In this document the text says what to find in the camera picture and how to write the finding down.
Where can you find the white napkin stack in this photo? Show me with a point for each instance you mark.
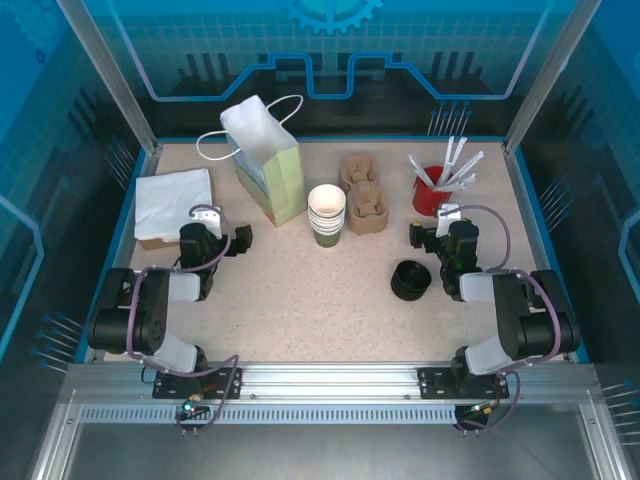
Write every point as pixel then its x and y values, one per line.
pixel 170 200

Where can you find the brown pulp cup carrier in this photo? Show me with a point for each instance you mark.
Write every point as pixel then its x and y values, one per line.
pixel 364 192

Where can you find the white straw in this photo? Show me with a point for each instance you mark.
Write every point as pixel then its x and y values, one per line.
pixel 470 166
pixel 420 169
pixel 452 188
pixel 462 179
pixel 459 156
pixel 450 155

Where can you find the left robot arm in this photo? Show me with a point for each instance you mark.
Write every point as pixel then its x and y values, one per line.
pixel 150 310

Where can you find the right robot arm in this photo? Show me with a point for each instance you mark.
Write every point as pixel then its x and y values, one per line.
pixel 520 320

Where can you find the red straw holder cup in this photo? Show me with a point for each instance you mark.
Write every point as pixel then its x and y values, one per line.
pixel 425 200

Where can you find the brown pulp carrier stack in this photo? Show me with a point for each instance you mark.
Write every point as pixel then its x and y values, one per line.
pixel 367 227

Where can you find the black lid stack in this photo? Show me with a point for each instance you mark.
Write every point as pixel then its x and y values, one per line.
pixel 407 292

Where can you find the green paper cup stack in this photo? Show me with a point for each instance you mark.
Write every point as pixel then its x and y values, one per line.
pixel 327 235

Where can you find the small lit connector module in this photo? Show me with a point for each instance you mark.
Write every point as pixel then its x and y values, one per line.
pixel 190 407
pixel 480 410

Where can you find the steel front shelf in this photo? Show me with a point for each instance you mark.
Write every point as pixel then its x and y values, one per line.
pixel 325 450

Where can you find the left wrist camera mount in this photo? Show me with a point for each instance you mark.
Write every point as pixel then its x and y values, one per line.
pixel 207 217

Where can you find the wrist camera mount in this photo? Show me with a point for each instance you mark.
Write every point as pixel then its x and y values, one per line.
pixel 207 217
pixel 447 217

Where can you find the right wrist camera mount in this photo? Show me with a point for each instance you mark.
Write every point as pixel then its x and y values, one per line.
pixel 447 217

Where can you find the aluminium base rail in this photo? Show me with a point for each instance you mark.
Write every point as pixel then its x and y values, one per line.
pixel 325 380

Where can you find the aluminium frame post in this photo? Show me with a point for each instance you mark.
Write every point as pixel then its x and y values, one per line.
pixel 550 75
pixel 121 90

